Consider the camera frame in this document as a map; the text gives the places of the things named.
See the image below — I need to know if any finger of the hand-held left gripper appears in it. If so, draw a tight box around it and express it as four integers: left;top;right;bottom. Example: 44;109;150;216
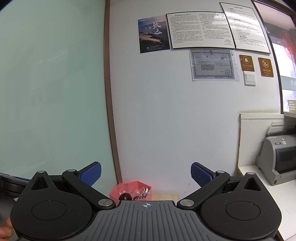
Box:
0;173;31;183

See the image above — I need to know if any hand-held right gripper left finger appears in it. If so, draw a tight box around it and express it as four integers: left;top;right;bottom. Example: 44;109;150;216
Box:
22;161;116;210

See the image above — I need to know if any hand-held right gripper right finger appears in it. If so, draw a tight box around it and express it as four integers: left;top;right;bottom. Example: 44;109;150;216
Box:
176;162;272;210

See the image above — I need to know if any pink hexagonal container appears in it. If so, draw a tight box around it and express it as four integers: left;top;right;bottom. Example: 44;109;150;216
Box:
110;181;153;202

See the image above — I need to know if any person's left hand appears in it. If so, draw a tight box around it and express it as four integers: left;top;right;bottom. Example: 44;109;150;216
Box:
0;218;14;241

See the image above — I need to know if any clear wine glass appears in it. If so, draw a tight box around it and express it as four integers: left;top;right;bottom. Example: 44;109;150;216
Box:
118;179;130;197

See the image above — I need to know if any textured clear glass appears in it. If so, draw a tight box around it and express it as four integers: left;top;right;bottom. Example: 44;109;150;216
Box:
132;188;145;200

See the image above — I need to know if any grey printer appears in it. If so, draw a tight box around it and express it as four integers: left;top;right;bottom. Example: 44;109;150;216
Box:
255;133;296;186

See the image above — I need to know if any white counter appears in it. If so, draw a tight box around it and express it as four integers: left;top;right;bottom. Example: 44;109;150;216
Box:
236;166;296;241

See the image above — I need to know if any small standing paper sign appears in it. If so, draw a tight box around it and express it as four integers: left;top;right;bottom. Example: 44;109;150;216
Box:
267;120;286;136

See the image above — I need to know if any grey certificate sheet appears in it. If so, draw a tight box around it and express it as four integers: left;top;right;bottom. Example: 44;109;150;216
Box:
189;48;241;81

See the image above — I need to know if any brown bell sign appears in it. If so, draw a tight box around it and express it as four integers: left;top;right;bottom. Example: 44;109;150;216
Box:
239;55;255;72

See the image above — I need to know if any brown no-smoking sign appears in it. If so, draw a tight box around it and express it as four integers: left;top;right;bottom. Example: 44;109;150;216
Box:
258;57;274;77

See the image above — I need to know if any wide framed text notice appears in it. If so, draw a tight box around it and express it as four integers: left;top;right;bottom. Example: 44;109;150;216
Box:
166;11;236;50

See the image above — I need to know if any red window decoration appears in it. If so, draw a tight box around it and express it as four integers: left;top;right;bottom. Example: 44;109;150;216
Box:
279;30;296;78

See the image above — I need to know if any tall framed text notice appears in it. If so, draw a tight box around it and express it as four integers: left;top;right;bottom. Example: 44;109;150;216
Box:
220;2;271;54

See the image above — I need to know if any brown partition frame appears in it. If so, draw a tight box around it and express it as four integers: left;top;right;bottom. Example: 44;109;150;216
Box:
105;0;122;183

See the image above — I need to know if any white light switch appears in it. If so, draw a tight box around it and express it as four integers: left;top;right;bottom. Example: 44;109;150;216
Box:
243;71;257;86

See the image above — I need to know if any dark landscape wall poster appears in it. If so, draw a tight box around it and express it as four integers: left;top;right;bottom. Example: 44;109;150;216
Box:
138;17;171;54

